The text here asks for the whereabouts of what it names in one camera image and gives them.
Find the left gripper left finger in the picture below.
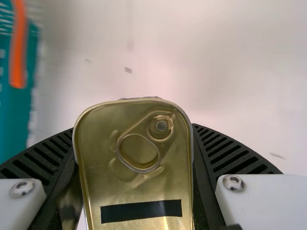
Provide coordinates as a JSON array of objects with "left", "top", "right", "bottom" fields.
[{"left": 0, "top": 126, "right": 84, "bottom": 230}]

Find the teal shopping basket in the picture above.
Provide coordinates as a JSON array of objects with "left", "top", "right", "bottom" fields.
[{"left": 0, "top": 0, "right": 47, "bottom": 166}]

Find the gold rectangular tin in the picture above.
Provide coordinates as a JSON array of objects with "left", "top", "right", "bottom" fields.
[{"left": 56, "top": 95, "right": 194, "bottom": 230}]

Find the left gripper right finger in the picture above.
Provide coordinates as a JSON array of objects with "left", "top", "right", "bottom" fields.
[{"left": 191, "top": 123, "right": 307, "bottom": 230}]

